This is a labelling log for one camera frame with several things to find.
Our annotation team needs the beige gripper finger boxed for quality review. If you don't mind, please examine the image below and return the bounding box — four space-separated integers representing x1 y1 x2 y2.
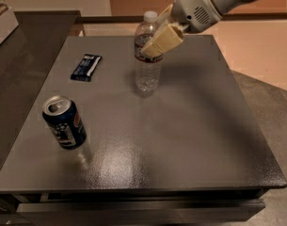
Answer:
157 4 173 24
140 22 184 58

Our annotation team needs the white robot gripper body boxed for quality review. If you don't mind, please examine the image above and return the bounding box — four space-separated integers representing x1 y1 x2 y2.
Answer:
171 0 222 33

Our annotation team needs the clear plastic water bottle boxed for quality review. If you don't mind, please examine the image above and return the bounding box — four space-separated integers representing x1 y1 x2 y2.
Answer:
135 11 163 93

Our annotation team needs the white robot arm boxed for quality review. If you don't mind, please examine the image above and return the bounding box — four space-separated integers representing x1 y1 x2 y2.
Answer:
141 0 257 58

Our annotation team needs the blue rxbar blueberry bar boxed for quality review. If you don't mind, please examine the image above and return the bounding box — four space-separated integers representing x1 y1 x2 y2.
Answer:
71 54 102 82

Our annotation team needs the blue pepsi soda can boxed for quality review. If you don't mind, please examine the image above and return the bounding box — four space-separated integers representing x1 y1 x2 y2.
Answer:
42 95 87 150

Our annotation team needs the dark grey side cabinet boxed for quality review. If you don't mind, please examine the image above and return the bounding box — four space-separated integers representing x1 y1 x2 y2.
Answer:
0 10 80 170

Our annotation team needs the grey drawer front under table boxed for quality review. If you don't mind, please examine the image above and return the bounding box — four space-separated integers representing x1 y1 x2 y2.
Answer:
17 200 265 226

